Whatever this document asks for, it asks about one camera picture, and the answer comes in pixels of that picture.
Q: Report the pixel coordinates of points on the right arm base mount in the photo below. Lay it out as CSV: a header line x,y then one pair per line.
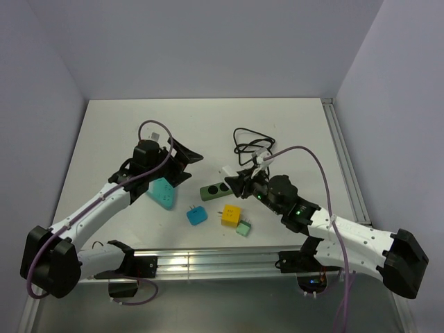
x,y
313,278

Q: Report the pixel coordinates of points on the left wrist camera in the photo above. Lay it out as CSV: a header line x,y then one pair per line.
x,y
155,137

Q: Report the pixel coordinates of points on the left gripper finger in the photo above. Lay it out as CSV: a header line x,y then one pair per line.
x,y
177,178
183,156

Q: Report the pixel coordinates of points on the white charger plug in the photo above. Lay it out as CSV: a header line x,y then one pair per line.
x,y
227,171

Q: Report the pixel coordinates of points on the teal triangular power strip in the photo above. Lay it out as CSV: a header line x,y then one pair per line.
x,y
162,192

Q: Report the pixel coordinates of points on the blue plug adapter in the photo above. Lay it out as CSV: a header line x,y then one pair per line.
x,y
196,215

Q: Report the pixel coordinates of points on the light green plug adapter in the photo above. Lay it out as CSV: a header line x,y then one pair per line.
x,y
243,228

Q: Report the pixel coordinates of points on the yellow cube socket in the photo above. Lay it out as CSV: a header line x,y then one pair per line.
x,y
230,216

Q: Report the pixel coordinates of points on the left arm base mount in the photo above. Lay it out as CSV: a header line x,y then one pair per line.
x,y
122,287

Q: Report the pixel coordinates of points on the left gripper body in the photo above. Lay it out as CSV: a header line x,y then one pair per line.
x,y
158,171

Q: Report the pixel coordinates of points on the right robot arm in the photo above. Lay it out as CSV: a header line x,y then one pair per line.
x,y
394,258

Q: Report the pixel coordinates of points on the green power strip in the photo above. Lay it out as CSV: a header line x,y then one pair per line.
x,y
214,191

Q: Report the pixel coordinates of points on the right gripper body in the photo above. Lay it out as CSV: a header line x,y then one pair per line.
x,y
261,185

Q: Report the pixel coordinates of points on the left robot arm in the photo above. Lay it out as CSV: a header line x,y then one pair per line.
x,y
54,260

